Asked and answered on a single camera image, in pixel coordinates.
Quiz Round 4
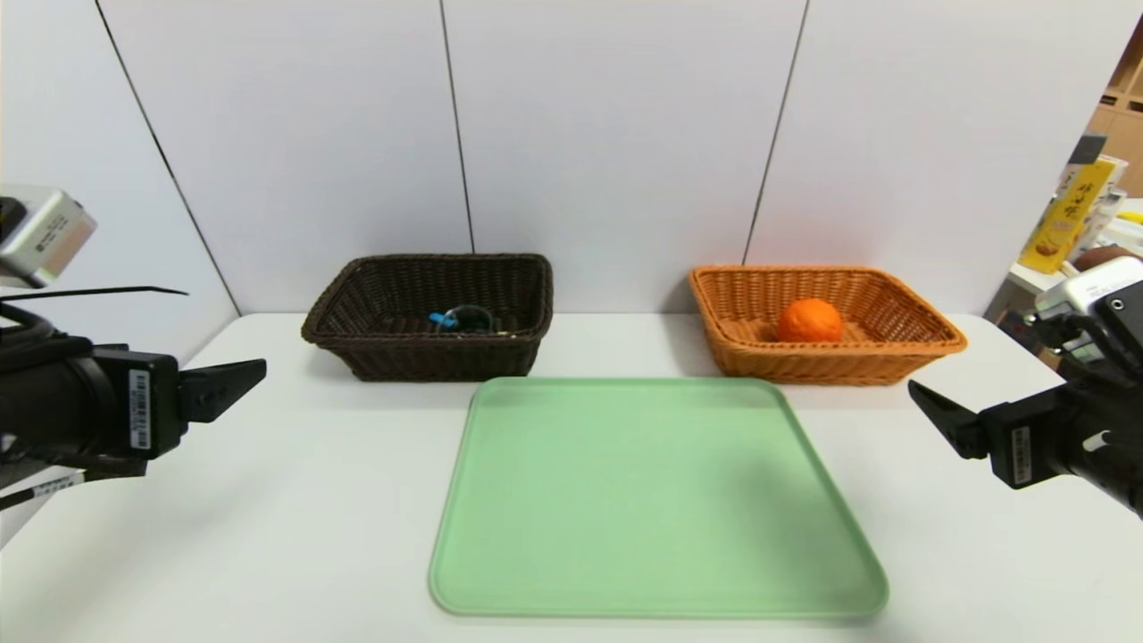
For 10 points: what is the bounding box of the white side table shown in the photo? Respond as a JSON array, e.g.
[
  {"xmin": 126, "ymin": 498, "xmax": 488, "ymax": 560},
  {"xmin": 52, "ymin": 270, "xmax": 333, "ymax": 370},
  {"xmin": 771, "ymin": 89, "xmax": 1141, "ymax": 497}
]
[{"xmin": 1004, "ymin": 201, "xmax": 1143, "ymax": 309}]

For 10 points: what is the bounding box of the dark grey carton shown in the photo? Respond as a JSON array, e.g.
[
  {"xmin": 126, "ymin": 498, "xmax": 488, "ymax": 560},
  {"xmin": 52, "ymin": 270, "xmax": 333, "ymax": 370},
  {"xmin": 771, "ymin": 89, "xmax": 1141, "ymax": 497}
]
[{"xmin": 1064, "ymin": 134, "xmax": 1106, "ymax": 169}]

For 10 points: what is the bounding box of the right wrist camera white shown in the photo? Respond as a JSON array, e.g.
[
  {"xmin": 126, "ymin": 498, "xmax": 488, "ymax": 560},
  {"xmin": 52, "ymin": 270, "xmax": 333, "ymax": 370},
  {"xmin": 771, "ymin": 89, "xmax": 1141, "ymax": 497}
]
[{"xmin": 1034, "ymin": 255, "xmax": 1143, "ymax": 358}]

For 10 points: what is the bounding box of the wooden shelf unit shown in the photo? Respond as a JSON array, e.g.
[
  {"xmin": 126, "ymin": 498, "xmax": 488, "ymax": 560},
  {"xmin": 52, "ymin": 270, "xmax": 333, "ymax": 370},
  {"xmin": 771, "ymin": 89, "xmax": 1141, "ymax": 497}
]
[{"xmin": 1080, "ymin": 18, "xmax": 1143, "ymax": 199}]

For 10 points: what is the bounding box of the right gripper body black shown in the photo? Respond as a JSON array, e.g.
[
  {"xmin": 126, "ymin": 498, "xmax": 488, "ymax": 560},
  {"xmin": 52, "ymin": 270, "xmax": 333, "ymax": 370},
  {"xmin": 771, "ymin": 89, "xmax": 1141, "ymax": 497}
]
[{"xmin": 978, "ymin": 380, "xmax": 1143, "ymax": 520}]

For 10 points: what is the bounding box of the brown folded towel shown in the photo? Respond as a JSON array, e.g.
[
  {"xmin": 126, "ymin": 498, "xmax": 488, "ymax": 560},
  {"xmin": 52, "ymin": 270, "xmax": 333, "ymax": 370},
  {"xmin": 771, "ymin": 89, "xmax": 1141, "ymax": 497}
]
[{"xmin": 1072, "ymin": 246, "xmax": 1143, "ymax": 273}]

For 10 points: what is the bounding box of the dark brown wicker basket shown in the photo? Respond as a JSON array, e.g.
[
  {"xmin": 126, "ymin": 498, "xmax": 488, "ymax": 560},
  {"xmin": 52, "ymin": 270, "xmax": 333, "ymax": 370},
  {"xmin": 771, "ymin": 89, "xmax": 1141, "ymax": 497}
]
[{"xmin": 301, "ymin": 254, "xmax": 555, "ymax": 383}]

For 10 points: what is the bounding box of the yellow printed carton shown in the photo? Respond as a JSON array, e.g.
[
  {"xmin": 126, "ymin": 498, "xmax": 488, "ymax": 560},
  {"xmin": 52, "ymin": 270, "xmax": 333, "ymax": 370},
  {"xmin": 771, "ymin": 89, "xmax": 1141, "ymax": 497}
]
[{"xmin": 1018, "ymin": 159, "xmax": 1115, "ymax": 275}]

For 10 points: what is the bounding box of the orange fruit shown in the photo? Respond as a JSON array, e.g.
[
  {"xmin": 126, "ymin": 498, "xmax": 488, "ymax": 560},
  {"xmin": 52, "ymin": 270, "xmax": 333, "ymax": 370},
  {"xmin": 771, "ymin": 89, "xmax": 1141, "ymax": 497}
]
[{"xmin": 774, "ymin": 298, "xmax": 844, "ymax": 345}]

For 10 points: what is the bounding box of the glass cup black holder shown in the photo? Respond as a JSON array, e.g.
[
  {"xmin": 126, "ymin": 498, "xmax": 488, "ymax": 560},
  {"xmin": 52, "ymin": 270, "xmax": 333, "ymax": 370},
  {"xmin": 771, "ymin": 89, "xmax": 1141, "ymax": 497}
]
[{"xmin": 442, "ymin": 304, "xmax": 517, "ymax": 338}]

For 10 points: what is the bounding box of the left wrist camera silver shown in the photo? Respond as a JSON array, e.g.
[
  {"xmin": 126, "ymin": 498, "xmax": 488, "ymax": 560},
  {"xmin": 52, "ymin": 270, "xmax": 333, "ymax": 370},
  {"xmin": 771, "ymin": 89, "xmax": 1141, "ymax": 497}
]
[{"xmin": 0, "ymin": 185, "xmax": 98, "ymax": 289}]

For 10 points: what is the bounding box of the orange wicker basket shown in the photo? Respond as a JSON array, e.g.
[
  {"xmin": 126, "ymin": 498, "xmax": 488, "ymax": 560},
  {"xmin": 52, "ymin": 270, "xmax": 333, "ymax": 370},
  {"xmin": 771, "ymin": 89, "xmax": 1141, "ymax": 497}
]
[{"xmin": 688, "ymin": 265, "xmax": 968, "ymax": 387}]

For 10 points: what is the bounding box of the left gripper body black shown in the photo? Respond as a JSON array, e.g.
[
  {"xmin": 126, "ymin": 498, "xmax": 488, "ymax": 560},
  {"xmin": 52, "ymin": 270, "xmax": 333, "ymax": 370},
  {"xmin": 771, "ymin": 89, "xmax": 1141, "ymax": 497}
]
[{"xmin": 0, "ymin": 344, "xmax": 188, "ymax": 461}]

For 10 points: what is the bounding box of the light green plastic tray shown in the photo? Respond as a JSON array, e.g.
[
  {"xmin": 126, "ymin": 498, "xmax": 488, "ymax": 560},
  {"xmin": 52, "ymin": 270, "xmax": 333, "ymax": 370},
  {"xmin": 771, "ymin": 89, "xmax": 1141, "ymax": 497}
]
[{"xmin": 429, "ymin": 376, "xmax": 889, "ymax": 619}]

